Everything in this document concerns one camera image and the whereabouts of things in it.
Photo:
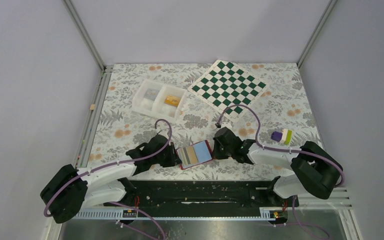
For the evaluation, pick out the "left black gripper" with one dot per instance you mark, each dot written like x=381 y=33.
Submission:
x=174 y=159

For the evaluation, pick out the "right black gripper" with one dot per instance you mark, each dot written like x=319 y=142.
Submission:
x=216 y=154

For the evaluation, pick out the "beige striped card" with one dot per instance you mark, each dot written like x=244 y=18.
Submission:
x=187 y=156

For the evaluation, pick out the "red leather card holder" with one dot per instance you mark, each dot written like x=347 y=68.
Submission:
x=198 y=163

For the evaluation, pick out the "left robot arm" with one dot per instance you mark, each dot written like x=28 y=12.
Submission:
x=71 y=190

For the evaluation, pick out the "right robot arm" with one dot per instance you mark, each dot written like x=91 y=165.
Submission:
x=314 y=171

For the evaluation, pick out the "orange card box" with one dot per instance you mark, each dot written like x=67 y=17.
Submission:
x=172 y=100

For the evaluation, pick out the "purple white green block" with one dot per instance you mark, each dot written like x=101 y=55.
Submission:
x=283 y=137

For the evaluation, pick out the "green white chessboard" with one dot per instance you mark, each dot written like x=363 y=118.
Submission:
x=225 y=84

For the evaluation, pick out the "white plastic divided tray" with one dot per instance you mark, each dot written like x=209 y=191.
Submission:
x=157 y=108

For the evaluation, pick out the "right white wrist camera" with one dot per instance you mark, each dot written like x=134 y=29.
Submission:
x=224 y=124

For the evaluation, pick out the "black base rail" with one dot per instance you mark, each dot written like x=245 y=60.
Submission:
x=188 y=199

